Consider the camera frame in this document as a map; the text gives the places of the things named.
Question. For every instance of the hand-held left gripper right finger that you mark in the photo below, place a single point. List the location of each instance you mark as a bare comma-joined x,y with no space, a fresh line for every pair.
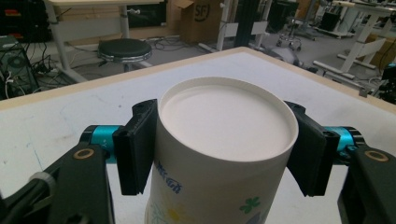
314,155

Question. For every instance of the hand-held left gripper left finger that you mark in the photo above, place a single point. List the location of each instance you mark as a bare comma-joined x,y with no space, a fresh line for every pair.
137,149

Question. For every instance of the printed white paper cup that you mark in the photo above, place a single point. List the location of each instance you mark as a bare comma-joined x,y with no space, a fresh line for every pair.
224,124

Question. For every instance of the black round stool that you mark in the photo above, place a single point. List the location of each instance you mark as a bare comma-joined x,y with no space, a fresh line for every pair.
124,48

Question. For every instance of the white desk with slanted legs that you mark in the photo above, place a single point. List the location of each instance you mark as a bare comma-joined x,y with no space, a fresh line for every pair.
358,46

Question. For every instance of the wheeled chair base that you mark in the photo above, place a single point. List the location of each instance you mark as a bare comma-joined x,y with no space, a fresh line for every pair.
291,39

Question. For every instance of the brown cardboard box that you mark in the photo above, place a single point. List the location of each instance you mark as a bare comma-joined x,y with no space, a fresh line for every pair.
199,21

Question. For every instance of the black computer tower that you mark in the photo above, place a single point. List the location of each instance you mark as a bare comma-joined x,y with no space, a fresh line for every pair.
15,68

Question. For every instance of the white metal stand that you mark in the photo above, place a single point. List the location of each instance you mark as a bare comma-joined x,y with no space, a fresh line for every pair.
224,28

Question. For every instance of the black metal column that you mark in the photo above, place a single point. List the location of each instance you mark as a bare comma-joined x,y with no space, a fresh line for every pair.
246,21

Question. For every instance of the black equipment rack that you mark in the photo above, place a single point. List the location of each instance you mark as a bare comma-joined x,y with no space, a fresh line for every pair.
21,18

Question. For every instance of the white metal frame desk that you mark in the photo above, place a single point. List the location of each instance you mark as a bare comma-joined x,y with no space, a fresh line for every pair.
60,46

